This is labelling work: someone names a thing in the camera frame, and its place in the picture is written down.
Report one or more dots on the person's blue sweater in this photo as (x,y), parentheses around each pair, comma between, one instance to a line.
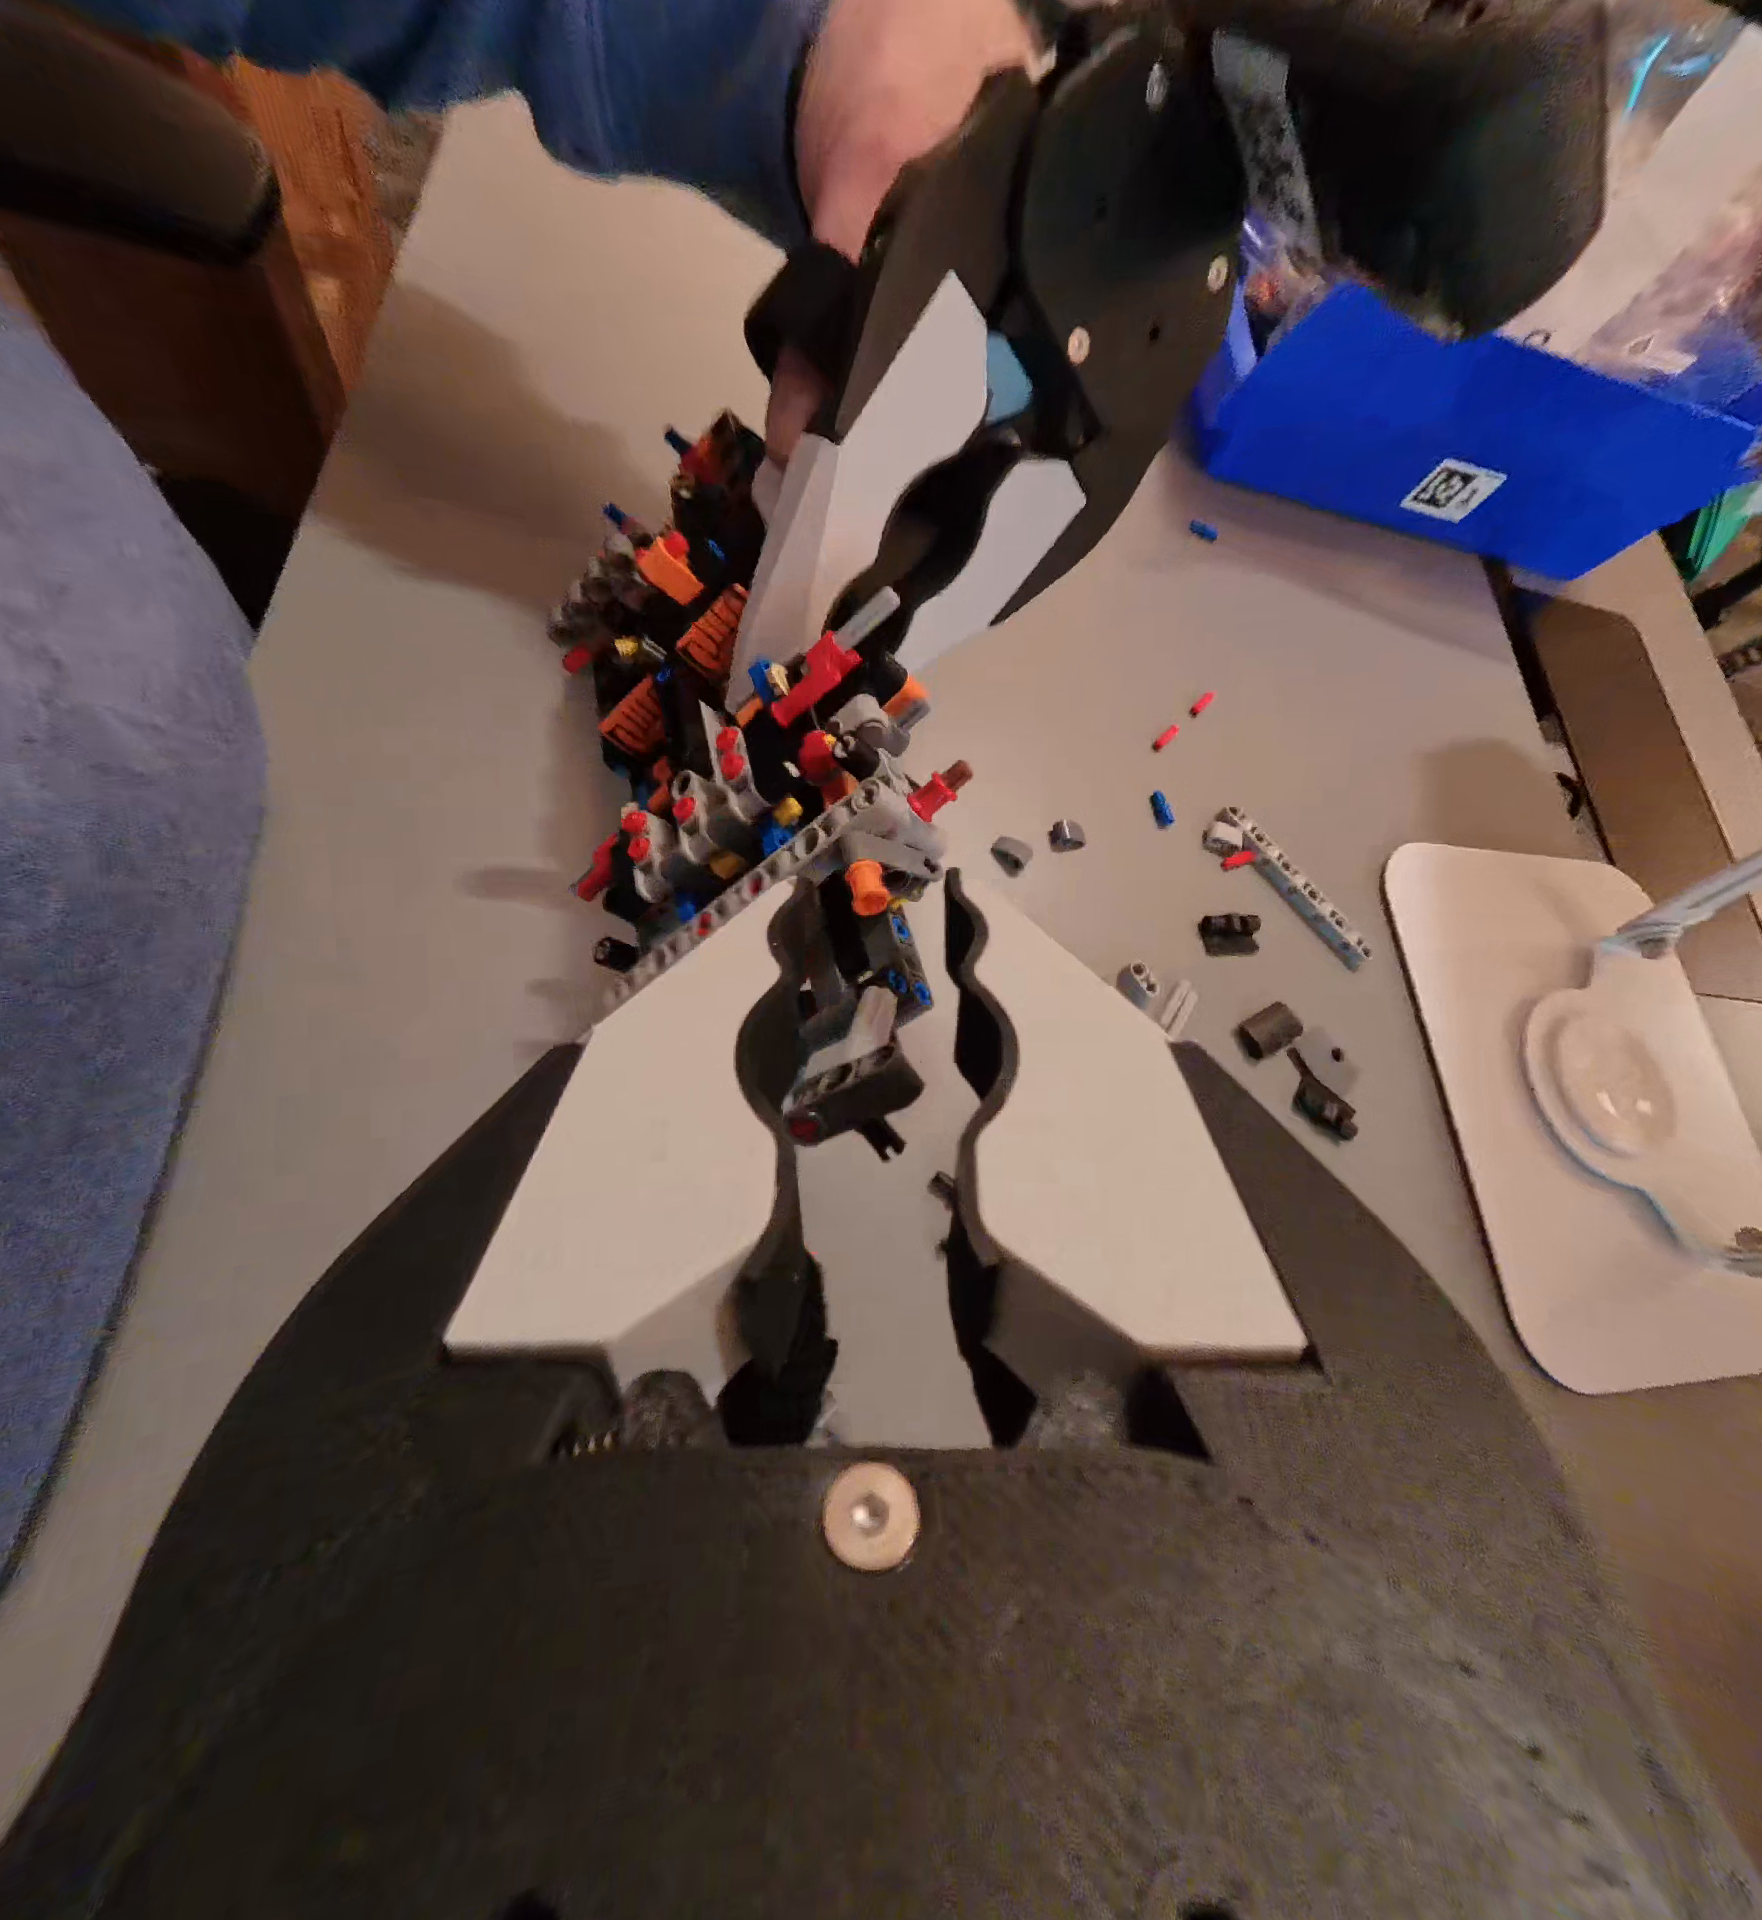
(57,901)

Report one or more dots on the blue plastic bin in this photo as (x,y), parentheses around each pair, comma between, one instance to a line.
(1465,421)

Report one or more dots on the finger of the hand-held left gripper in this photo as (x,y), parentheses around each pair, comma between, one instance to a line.
(851,494)
(1031,525)

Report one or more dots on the person's left hand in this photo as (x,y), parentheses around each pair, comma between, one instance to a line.
(895,90)

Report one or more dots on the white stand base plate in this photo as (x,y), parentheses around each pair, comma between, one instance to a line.
(1497,975)

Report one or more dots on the black office chair armrest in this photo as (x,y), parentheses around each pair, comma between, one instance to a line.
(102,136)

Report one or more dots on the grey black lego panel assembly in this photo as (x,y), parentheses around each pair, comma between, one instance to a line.
(1323,1083)

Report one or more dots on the light grey two-hole connector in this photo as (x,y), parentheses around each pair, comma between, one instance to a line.
(1139,984)

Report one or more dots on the pile of clear plastic bags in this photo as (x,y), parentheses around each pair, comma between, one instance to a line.
(1722,180)

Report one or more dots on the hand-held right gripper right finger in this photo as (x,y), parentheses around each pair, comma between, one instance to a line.
(1122,1201)

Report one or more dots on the light grey lego axle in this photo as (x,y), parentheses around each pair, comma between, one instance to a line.
(1178,1008)

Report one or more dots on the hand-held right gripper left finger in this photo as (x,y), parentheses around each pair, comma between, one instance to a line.
(626,1201)

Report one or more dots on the black curved lego panel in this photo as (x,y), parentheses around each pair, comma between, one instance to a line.
(1270,1029)

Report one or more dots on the orange lego pin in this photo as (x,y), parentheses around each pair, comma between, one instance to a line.
(867,886)

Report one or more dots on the black lego cross connector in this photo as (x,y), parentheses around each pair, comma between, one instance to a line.
(944,1193)

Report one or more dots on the partly built lego car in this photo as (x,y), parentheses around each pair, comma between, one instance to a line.
(730,720)

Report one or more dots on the long grey lego beam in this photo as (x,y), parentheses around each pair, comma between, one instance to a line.
(1300,901)

